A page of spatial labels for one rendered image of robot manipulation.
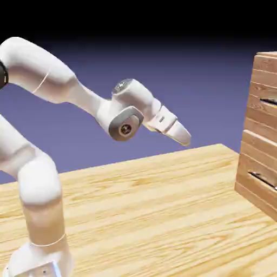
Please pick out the light wooden cabinet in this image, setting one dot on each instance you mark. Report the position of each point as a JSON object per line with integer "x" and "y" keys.
{"x": 259, "y": 134}

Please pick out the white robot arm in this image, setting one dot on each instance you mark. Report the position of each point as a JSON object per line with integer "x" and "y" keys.
{"x": 54, "y": 80}

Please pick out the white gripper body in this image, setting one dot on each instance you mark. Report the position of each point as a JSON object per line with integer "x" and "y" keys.
{"x": 180, "y": 132}

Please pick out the wide wooden drawer front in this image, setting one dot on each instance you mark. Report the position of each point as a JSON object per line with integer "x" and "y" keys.
{"x": 261, "y": 108}
{"x": 255, "y": 164}

